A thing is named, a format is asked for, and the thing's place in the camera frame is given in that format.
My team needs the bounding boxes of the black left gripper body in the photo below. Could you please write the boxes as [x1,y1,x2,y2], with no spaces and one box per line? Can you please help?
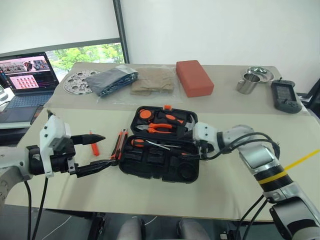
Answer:
[49,138,79,176]

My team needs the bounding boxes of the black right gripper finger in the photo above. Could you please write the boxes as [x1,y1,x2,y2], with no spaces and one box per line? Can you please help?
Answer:
[178,152,201,161]
[177,129,195,141]

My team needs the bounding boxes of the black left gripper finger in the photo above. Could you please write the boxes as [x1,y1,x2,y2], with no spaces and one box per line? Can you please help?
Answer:
[74,159,119,179]
[71,133,106,146]

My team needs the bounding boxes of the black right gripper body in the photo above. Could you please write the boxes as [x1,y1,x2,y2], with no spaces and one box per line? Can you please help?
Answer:
[198,139,216,160]

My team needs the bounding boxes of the small orange tester pen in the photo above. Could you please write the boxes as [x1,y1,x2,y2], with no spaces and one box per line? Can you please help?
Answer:
[89,129,101,158]

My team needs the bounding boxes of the orange black utility knife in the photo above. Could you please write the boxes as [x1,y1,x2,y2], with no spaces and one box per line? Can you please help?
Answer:
[110,128,129,161]

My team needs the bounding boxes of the black plastic tool case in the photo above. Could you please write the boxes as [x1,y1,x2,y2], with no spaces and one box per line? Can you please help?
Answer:
[117,104,201,185]

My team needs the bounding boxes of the clear plastic bag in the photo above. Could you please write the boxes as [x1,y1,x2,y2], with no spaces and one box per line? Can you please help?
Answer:
[95,64,185,105]

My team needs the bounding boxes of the orange black tape measure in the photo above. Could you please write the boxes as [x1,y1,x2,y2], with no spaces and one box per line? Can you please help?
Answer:
[138,108,153,121]

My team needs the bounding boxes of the slim orange black screwdriver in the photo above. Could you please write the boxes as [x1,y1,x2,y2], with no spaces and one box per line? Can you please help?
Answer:
[130,138,171,151]

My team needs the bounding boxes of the red orange brick block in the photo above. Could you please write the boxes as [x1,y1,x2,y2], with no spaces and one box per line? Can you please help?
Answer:
[175,59,215,99]

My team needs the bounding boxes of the perforated round metal plate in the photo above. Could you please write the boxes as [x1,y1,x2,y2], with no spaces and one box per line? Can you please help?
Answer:
[63,69,101,96]

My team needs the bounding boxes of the beige folded cloth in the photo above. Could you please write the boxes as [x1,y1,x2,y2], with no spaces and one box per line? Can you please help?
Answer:
[129,65,176,97]

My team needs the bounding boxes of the dark grey folded cloth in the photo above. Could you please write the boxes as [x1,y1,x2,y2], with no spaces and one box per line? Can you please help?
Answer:
[85,65,140,98]

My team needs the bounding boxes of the grey rounded robot knee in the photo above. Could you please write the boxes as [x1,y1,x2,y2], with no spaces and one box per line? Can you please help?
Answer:
[176,218,210,240]
[119,216,144,240]

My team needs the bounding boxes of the stainless steel cup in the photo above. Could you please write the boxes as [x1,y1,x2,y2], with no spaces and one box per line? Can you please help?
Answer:
[236,72,261,95]

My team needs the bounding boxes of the white object beside laptop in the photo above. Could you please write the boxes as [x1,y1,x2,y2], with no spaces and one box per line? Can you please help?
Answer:
[0,84,12,106]

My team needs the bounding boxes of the open laptop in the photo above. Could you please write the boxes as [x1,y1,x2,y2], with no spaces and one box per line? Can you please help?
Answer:
[0,51,61,124]

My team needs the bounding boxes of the black handheld controller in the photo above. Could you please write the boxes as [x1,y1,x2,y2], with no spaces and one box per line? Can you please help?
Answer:
[270,77,303,115]

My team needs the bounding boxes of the stainless steel bowl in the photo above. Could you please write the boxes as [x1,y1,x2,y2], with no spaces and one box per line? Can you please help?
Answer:
[240,65,275,84]

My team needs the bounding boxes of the black office chair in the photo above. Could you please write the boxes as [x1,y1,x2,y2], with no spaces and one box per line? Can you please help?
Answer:
[296,77,320,111]

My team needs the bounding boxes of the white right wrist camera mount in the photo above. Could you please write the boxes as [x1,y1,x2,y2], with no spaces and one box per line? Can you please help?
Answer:
[192,121,223,151]

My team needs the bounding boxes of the hammer with orange black handle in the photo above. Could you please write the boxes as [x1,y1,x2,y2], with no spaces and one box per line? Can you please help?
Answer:
[156,111,199,134]

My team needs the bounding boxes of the orange handled pliers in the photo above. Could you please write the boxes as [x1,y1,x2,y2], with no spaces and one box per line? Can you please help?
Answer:
[136,122,174,135]

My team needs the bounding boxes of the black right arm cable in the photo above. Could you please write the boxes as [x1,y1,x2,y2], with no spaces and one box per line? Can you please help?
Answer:
[205,132,280,161]

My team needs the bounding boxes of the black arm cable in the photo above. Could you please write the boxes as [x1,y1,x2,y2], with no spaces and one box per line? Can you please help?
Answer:
[23,174,50,240]
[205,132,280,161]

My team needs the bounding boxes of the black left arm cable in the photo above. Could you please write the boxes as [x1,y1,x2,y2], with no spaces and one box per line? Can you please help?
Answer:
[23,174,50,240]

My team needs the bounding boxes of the thin white cable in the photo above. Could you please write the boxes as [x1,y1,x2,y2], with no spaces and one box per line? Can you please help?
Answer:
[144,215,159,227]

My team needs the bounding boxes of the yellow strap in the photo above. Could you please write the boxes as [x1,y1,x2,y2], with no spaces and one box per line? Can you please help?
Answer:
[257,148,320,185]

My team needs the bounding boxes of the dark window frame post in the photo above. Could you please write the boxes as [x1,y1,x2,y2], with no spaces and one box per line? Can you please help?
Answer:
[112,0,131,65]

